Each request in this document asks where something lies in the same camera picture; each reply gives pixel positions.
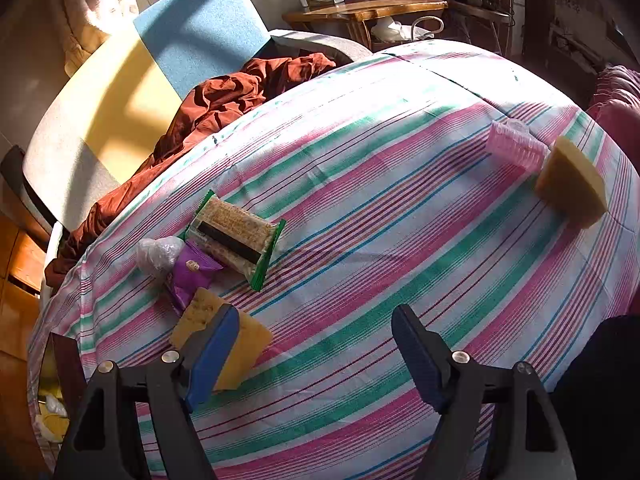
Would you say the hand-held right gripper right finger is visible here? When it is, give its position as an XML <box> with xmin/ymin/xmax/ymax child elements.
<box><xmin>391</xmin><ymin>303</ymin><xmax>576</xmax><ymax>480</ymax></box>

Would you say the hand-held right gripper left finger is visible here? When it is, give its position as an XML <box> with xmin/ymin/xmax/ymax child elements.
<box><xmin>52</xmin><ymin>304</ymin><xmax>242</xmax><ymax>480</ymax></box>

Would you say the porous yellow sponge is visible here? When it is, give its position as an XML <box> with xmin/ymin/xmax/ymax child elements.
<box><xmin>169</xmin><ymin>287</ymin><xmax>274</xmax><ymax>392</ymax></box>

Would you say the maroon gift box gold inside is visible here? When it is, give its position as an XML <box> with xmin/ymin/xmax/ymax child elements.
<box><xmin>36</xmin><ymin>331</ymin><xmax>90</xmax><ymax>443</ymax></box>

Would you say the purple snack packet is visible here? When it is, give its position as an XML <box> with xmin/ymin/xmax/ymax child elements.
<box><xmin>164</xmin><ymin>239</ymin><xmax>226</xmax><ymax>317</ymax></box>

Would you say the clear packet of white pastries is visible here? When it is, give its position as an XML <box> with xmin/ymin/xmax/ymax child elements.
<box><xmin>136</xmin><ymin>236</ymin><xmax>187</xmax><ymax>280</ymax></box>

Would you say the green-edged cracker packet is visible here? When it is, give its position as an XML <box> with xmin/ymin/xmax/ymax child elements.
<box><xmin>185</xmin><ymin>189</ymin><xmax>287</xmax><ymax>292</ymax></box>

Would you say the striped bed sheet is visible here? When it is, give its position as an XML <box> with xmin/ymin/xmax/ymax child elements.
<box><xmin>27</xmin><ymin>39</ymin><xmax>640</xmax><ymax>480</ymax></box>

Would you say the wooden wardrobe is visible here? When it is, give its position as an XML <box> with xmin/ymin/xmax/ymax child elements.
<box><xmin>0</xmin><ymin>210</ymin><xmax>51</xmax><ymax>480</ymax></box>

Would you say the orange-yellow sponge wedge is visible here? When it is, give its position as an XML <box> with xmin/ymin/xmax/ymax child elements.
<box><xmin>534</xmin><ymin>135</ymin><xmax>609</xmax><ymax>230</ymax></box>

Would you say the rust brown blanket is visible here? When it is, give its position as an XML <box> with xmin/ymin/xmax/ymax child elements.
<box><xmin>44</xmin><ymin>52</ymin><xmax>337</xmax><ymax>290</ymax></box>

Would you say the blue and yellow chair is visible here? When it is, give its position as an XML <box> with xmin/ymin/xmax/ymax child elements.
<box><xmin>22</xmin><ymin>0</ymin><xmax>375</xmax><ymax>233</ymax></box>

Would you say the white plastic bag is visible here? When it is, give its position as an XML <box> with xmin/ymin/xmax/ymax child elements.
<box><xmin>371</xmin><ymin>15</ymin><xmax>437</xmax><ymax>45</ymax></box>

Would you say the wooden side table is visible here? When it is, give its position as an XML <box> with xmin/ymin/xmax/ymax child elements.
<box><xmin>281</xmin><ymin>0</ymin><xmax>450</xmax><ymax>53</ymax></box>

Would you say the beige curtain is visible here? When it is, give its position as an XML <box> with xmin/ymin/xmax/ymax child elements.
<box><xmin>60</xmin><ymin>0</ymin><xmax>143</xmax><ymax>68</ymax></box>

